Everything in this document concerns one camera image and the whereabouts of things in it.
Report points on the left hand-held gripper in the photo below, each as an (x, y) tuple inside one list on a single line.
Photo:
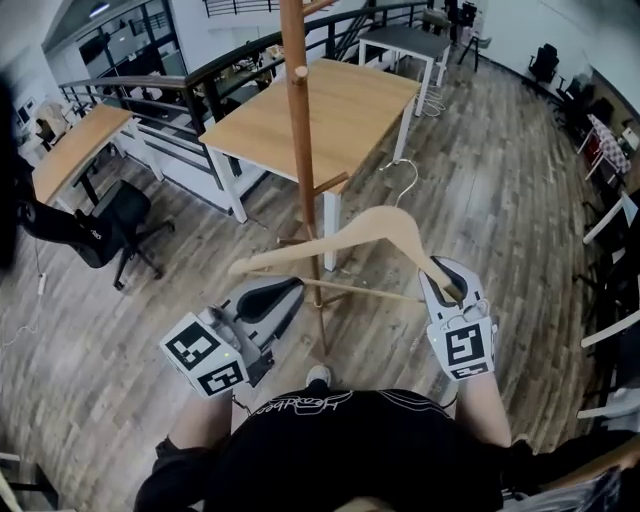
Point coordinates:
[(200, 350)]

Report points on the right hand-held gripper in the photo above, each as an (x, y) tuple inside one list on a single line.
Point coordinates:
[(465, 350)]

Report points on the wooden hanger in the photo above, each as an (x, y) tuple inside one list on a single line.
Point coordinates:
[(380, 225)]

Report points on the wooden coat stand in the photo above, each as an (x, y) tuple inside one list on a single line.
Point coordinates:
[(300, 150)]

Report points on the person's right forearm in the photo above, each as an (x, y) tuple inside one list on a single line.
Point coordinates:
[(482, 410)]

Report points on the person's left forearm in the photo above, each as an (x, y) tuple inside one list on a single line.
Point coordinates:
[(200, 420)]

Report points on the white shoe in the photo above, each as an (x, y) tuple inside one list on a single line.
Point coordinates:
[(318, 375)]

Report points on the person's black T-shirt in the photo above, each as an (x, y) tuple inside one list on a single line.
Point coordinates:
[(350, 450)]

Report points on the black office chair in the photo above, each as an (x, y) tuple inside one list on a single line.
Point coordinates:
[(571, 95), (545, 62), (115, 215)]

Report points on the square wooden table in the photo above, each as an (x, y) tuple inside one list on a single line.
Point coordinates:
[(350, 110)]

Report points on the black metal railing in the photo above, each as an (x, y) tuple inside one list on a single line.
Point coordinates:
[(196, 100)]

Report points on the checkered cloth table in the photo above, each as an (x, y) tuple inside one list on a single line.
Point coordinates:
[(607, 142)]

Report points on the white power strip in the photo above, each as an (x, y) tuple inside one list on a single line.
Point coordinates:
[(42, 283)]

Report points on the long wooden desk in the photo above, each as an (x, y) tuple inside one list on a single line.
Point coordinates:
[(75, 145)]

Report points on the white chair black legs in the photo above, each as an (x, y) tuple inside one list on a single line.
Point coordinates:
[(475, 47)]

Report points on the grey top table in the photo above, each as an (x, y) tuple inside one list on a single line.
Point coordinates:
[(405, 40)]

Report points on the cardboard boxes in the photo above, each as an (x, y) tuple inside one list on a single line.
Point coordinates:
[(50, 120)]

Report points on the white metal frame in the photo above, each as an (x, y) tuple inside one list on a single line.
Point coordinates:
[(602, 221)]

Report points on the glass partition wall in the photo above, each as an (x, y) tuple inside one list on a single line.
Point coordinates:
[(125, 45)]

